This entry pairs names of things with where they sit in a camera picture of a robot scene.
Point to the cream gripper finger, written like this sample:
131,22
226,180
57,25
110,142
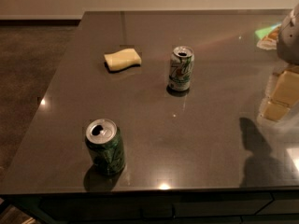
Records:
281,93

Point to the green soda can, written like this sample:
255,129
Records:
104,142

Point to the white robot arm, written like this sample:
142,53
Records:
288,39

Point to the white 7up can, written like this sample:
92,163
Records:
181,65

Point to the green snack bag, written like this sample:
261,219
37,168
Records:
267,37

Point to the yellow sponge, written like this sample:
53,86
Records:
122,59

